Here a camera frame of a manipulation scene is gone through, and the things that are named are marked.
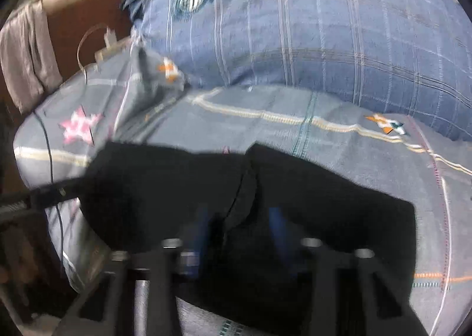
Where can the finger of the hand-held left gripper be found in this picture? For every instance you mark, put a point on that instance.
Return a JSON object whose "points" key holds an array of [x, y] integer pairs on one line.
{"points": [[55, 192]]}

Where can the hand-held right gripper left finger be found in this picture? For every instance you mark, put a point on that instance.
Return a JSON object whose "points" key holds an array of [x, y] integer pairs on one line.
{"points": [[195, 244]]}

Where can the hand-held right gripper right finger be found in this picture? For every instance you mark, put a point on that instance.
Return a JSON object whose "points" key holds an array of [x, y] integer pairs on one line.
{"points": [[278, 233]]}

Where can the black pants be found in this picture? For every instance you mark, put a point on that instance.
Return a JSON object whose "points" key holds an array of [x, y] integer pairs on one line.
{"points": [[332, 210]]}

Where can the grey star-print bed sheet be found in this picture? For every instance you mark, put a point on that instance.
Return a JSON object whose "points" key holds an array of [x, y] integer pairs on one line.
{"points": [[368, 151]]}

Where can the grey hanging cloth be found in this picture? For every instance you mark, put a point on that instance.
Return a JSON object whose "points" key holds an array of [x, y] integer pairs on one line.
{"points": [[25, 56]]}

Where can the grey printed pillow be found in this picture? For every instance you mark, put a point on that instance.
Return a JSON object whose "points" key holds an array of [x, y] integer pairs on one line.
{"points": [[155, 85]]}

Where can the brown wooden headboard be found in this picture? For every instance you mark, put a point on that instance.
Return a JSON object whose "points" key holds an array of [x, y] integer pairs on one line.
{"points": [[70, 11]]}

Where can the blue plaid quilt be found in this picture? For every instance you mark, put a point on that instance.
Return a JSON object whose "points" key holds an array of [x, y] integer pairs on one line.
{"points": [[313, 34]]}

